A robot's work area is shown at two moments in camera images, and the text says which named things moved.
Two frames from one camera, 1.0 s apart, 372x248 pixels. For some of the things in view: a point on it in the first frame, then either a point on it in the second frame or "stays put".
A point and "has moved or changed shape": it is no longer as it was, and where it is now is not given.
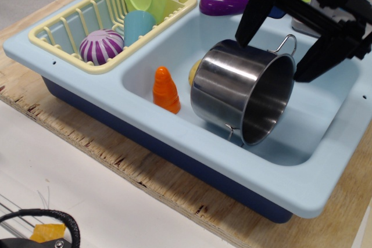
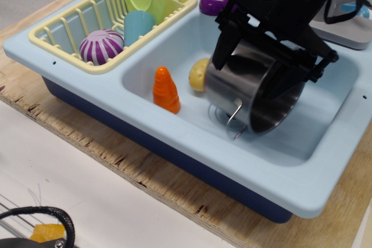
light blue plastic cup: x=136 y=23 stays put
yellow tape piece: x=45 y=232 stays put
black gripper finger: x=328 y=51 to x=284 y=80
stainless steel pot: x=249 y=89 has moved or changed shape
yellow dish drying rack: x=89 y=36 stays put
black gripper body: x=338 y=2 to x=276 y=28
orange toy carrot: x=165 y=92 stays put
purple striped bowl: x=98 y=46 stays put
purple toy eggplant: x=222 y=3 stays put
